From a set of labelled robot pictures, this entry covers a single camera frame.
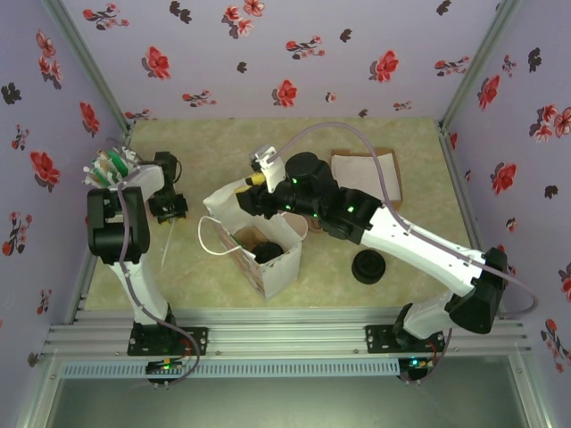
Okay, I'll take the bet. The brown cardboard napkin tray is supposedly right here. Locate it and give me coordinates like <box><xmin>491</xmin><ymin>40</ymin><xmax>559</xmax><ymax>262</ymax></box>
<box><xmin>329</xmin><ymin>148</ymin><xmax>405</xmax><ymax>210</ymax></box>

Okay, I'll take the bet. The aluminium lower frame rail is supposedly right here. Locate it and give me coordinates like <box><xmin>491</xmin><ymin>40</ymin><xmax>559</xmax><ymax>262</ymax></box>
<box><xmin>508</xmin><ymin>356</ymin><xmax>554</xmax><ymax>428</ymax></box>
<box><xmin>17</xmin><ymin>354</ymin><xmax>63</xmax><ymax>428</ymax></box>

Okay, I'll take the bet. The aluminium frame post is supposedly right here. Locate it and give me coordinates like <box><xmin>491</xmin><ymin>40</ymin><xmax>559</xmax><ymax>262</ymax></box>
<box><xmin>44</xmin><ymin>0</ymin><xmax>134</xmax><ymax>135</ymax></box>
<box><xmin>439</xmin><ymin>0</ymin><xmax>523</xmax><ymax>130</ymax></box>

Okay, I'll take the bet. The printed white paper gift bag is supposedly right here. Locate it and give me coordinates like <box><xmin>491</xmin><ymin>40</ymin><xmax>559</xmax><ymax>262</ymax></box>
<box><xmin>198</xmin><ymin>177</ymin><xmax>309</xmax><ymax>303</ymax></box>

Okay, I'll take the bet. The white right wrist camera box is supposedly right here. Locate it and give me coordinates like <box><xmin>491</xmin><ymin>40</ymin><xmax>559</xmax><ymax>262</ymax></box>
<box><xmin>247</xmin><ymin>144</ymin><xmax>283</xmax><ymax>193</ymax></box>

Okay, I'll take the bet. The small controller circuit board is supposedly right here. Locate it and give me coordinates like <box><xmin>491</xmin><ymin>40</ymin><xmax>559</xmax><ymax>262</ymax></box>
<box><xmin>398</xmin><ymin>356</ymin><xmax>436</xmax><ymax>383</ymax></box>
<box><xmin>145</xmin><ymin>358</ymin><xmax>188</xmax><ymax>383</ymax></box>

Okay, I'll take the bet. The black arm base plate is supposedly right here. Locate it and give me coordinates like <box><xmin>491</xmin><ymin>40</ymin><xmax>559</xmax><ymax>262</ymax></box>
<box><xmin>128</xmin><ymin>326</ymin><xmax>210</xmax><ymax>358</ymax></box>
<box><xmin>364</xmin><ymin>324</ymin><xmax>447</xmax><ymax>356</ymax></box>

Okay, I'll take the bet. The grey right arm cable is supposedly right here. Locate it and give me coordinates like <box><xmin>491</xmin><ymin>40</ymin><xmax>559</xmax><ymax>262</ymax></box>
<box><xmin>266</xmin><ymin>122</ymin><xmax>536</xmax><ymax>384</ymax></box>

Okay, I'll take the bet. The white paper napkin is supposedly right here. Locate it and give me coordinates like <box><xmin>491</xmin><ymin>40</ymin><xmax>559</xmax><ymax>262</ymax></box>
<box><xmin>332</xmin><ymin>154</ymin><xmax>401</xmax><ymax>204</ymax></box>

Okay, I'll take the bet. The grey slotted cable duct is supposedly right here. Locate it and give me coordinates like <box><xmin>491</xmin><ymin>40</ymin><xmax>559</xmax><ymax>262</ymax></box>
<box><xmin>60</xmin><ymin>359</ymin><xmax>401</xmax><ymax>379</ymax></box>

